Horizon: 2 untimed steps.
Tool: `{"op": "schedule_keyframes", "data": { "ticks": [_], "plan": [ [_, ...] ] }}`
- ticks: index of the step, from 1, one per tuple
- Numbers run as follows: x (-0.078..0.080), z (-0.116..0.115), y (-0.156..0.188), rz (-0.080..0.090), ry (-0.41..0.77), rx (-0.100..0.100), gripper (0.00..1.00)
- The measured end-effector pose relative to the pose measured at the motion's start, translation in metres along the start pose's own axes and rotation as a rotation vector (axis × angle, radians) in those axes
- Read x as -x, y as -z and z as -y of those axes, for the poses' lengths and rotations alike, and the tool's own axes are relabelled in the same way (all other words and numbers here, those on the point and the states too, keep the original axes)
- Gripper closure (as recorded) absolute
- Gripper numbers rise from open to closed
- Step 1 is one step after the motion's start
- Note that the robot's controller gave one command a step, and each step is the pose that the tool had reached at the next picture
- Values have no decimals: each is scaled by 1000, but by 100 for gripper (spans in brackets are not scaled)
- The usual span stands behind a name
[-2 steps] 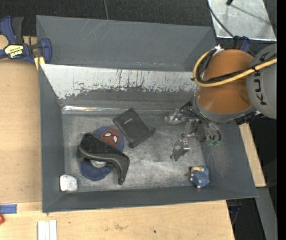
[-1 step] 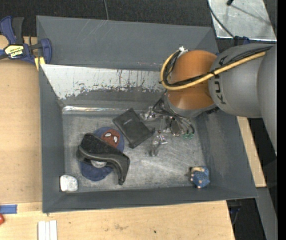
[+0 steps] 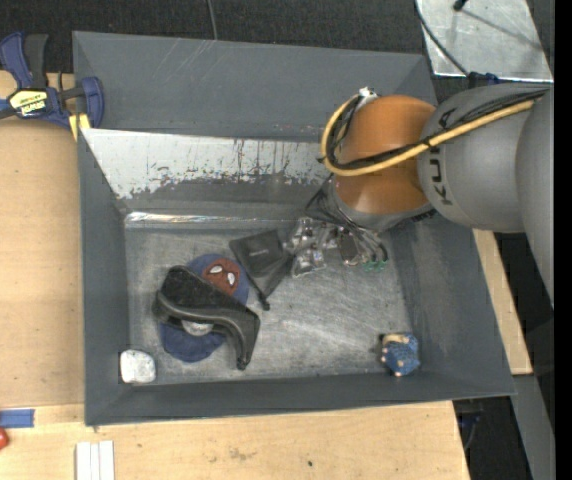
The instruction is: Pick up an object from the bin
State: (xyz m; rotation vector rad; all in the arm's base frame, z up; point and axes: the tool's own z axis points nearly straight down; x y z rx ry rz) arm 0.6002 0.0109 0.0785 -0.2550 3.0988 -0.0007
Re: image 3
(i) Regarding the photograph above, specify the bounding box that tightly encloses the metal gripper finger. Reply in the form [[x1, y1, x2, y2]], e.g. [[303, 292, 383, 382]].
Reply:
[[290, 248, 328, 280], [288, 217, 319, 250]]

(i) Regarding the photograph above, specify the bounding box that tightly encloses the black flat pouch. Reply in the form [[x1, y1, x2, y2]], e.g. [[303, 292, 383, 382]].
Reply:
[[228, 229, 293, 312]]

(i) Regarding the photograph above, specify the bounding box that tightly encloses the grey metal bin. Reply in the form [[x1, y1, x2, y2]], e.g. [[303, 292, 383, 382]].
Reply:
[[71, 30, 518, 427]]

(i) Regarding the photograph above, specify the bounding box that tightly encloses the blue cloth with red mask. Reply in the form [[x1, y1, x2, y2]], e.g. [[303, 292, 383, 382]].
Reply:
[[158, 252, 251, 365]]

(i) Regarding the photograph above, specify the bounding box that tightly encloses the black shoe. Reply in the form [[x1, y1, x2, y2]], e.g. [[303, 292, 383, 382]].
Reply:
[[151, 264, 262, 372]]

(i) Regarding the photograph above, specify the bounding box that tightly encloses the blue toy figure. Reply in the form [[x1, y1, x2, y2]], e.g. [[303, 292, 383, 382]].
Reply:
[[378, 332, 422, 378]]

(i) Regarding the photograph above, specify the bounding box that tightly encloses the white rough lump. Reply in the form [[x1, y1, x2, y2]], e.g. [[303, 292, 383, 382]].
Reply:
[[118, 348, 158, 385]]

